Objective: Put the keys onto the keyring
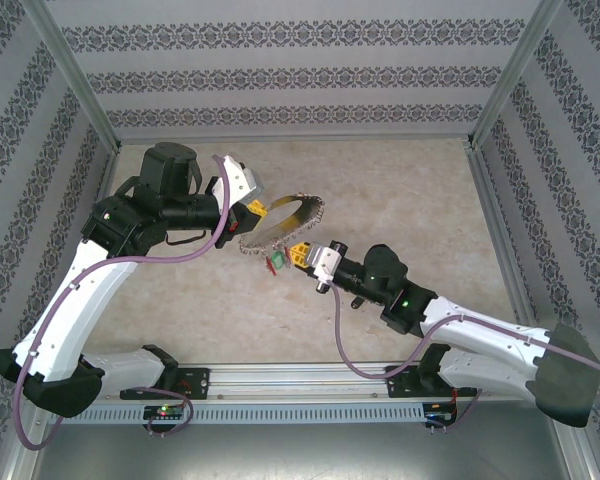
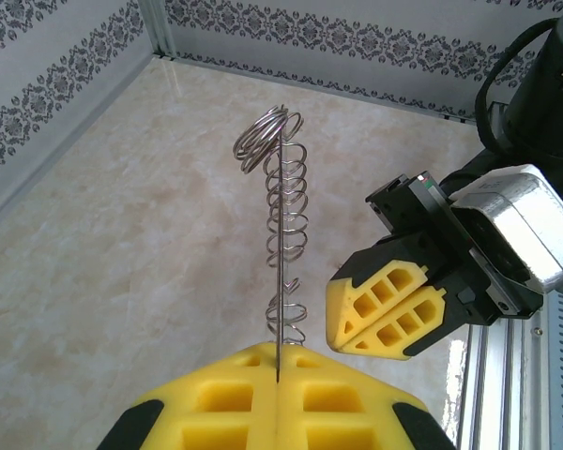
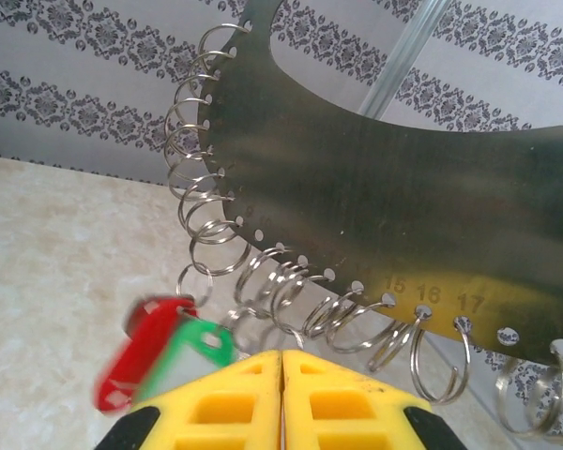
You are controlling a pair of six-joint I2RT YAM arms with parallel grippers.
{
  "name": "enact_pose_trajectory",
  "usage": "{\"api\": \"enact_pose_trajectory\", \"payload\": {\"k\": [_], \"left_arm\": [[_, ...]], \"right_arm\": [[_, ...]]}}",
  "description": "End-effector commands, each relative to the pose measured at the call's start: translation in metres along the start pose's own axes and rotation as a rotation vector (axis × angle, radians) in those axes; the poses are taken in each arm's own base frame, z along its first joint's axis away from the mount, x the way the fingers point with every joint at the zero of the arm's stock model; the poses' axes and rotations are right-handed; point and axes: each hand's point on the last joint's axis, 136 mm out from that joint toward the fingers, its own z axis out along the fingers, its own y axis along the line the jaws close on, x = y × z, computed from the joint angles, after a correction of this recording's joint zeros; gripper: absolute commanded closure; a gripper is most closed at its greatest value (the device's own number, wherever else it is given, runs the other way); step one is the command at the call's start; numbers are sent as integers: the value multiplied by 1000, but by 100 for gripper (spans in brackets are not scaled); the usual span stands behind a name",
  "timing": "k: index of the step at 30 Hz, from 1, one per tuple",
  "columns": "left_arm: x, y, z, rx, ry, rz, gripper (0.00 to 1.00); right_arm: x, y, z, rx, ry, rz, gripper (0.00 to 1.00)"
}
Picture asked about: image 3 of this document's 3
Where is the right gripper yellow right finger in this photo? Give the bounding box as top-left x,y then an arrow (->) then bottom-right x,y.
281,349 -> 456,450

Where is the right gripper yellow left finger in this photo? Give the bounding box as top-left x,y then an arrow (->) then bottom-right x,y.
93,350 -> 282,450

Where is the red plastic key tag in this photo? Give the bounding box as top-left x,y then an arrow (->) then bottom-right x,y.
91,293 -> 199,416

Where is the metal crescent plate with keyrings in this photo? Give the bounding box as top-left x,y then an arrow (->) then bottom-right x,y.
161,0 -> 563,444

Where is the aluminium frame post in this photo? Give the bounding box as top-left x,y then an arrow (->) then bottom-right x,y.
358,0 -> 451,118

